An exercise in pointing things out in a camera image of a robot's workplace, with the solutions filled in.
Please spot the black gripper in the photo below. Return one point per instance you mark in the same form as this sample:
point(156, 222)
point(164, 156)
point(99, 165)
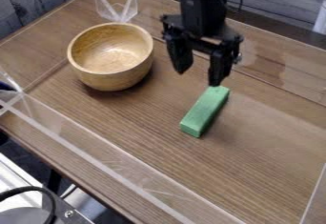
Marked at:
point(199, 30)

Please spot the green rectangular block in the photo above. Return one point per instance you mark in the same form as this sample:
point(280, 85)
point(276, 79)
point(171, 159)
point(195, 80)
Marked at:
point(196, 120)

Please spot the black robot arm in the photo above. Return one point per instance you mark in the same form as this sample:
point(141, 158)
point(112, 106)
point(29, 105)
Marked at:
point(199, 29)

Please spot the brown wooden bowl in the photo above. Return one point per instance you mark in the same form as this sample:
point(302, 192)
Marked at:
point(111, 56)

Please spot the white object at right edge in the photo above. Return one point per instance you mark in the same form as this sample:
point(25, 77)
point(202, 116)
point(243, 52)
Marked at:
point(319, 24)

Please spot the clear acrylic front barrier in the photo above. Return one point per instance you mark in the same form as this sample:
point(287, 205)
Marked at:
point(147, 196)

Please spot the clear acrylic corner bracket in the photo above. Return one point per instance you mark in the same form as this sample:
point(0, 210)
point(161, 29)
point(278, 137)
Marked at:
point(116, 12)

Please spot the grey metal bracket with screw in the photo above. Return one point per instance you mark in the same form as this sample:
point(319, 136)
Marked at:
point(65, 214)

